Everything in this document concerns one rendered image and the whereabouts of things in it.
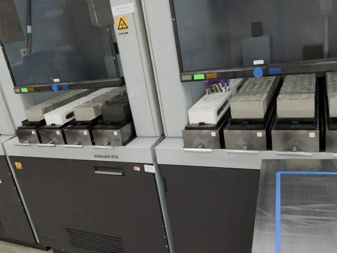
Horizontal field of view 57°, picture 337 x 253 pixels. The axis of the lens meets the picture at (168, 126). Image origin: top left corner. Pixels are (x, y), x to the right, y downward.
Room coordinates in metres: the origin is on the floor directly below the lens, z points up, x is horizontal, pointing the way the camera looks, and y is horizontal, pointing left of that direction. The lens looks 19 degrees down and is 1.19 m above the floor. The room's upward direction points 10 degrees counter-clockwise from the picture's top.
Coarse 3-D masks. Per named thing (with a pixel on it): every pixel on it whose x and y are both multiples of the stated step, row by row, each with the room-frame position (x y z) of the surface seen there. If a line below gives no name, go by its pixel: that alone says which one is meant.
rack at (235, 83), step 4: (232, 80) 1.43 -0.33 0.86; (236, 80) 1.41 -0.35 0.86; (240, 80) 1.40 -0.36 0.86; (244, 80) 1.56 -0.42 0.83; (232, 84) 1.35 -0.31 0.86; (236, 84) 1.34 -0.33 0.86; (240, 84) 1.48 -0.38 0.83; (236, 88) 1.32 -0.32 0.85; (240, 88) 1.40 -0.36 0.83; (236, 92) 1.31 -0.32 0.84
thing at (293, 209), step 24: (264, 168) 0.65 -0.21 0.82; (288, 168) 0.63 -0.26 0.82; (312, 168) 0.61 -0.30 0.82; (336, 168) 0.59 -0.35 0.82; (264, 192) 0.55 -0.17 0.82; (288, 192) 0.54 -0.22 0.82; (312, 192) 0.52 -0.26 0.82; (336, 192) 0.51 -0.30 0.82; (264, 216) 0.47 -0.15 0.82; (288, 216) 0.46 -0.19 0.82; (312, 216) 0.45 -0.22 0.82; (336, 216) 0.44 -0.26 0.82; (264, 240) 0.41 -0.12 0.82; (288, 240) 0.40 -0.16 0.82; (312, 240) 0.40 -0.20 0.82; (336, 240) 0.39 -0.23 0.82
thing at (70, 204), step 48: (0, 48) 1.53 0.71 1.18; (144, 48) 1.19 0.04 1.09; (48, 96) 1.67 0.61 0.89; (144, 96) 1.20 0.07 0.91; (144, 144) 1.14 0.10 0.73; (48, 192) 1.39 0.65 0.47; (96, 192) 1.25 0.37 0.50; (144, 192) 1.13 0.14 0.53; (48, 240) 1.45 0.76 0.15; (96, 240) 1.29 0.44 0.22; (144, 240) 1.16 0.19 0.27
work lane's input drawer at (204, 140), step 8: (224, 120) 1.06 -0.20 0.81; (184, 128) 1.06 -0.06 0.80; (192, 128) 1.02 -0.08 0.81; (200, 128) 1.01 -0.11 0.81; (208, 128) 1.00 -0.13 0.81; (216, 128) 0.99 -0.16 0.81; (184, 136) 1.03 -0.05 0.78; (192, 136) 1.02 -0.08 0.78; (200, 136) 1.01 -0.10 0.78; (208, 136) 0.99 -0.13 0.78; (216, 136) 0.98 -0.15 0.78; (184, 144) 1.04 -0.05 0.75; (192, 144) 1.02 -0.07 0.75; (200, 144) 1.01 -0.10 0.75; (208, 144) 0.99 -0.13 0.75; (216, 144) 0.98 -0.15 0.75; (200, 152) 0.96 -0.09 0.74; (208, 152) 0.95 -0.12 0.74
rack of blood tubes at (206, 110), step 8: (232, 88) 1.28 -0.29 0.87; (208, 96) 1.21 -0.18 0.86; (216, 96) 1.19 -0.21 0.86; (224, 96) 1.18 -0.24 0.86; (232, 96) 1.26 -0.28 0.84; (200, 104) 1.12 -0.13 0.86; (208, 104) 1.10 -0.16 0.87; (216, 104) 1.08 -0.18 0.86; (224, 104) 1.20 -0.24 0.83; (192, 112) 1.05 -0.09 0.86; (200, 112) 1.04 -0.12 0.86; (208, 112) 1.03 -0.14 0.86; (216, 112) 1.04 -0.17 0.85; (192, 120) 1.06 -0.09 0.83; (200, 120) 1.04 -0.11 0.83; (208, 120) 1.03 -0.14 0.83; (216, 120) 1.03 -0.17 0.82
